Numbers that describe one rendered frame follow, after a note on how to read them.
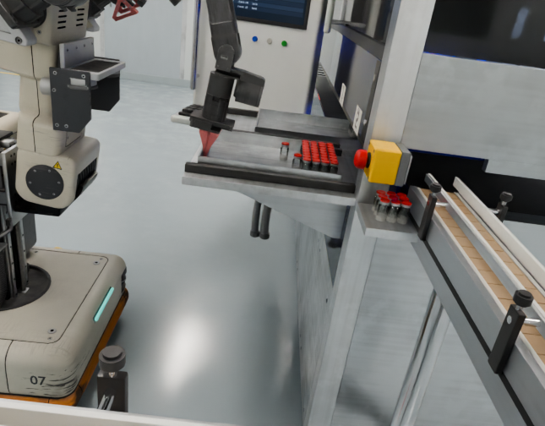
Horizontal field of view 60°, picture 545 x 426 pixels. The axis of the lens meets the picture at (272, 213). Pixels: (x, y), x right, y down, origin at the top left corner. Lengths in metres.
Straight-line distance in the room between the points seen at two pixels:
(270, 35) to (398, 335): 1.25
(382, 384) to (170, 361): 0.83
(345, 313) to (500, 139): 0.54
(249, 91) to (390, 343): 0.73
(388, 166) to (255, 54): 1.16
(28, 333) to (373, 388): 1.01
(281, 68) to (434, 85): 1.05
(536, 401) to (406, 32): 0.69
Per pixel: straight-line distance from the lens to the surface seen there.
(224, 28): 1.10
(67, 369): 1.56
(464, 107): 1.08
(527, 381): 0.64
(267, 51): 2.01
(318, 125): 1.71
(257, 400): 1.77
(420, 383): 1.11
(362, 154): 0.98
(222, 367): 1.87
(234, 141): 1.37
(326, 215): 1.21
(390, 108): 1.04
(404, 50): 1.02
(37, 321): 1.66
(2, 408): 0.44
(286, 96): 2.01
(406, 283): 1.22
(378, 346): 1.32
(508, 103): 1.11
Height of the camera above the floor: 1.28
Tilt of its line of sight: 24 degrees down
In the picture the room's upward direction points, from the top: 8 degrees clockwise
